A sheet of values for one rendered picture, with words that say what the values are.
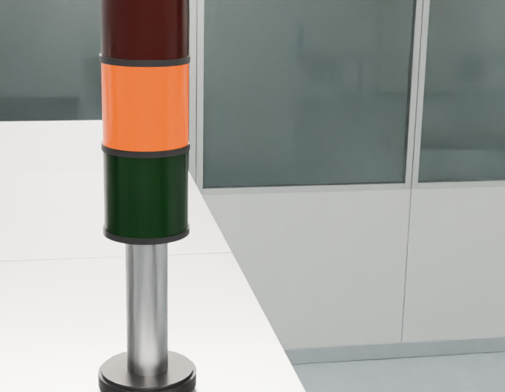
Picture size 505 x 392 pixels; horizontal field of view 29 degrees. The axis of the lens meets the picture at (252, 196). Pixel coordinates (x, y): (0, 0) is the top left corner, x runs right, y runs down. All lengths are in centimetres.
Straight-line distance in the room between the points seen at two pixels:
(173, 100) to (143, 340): 15
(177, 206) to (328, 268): 500
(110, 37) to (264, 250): 491
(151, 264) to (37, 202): 46
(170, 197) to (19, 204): 48
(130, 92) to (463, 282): 536
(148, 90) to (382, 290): 518
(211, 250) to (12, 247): 17
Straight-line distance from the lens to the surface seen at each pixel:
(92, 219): 96
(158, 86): 53
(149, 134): 54
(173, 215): 55
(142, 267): 57
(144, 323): 58
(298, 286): 554
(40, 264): 83
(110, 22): 54
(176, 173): 55
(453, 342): 595
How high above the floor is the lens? 237
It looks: 15 degrees down
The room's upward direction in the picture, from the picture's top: 1 degrees clockwise
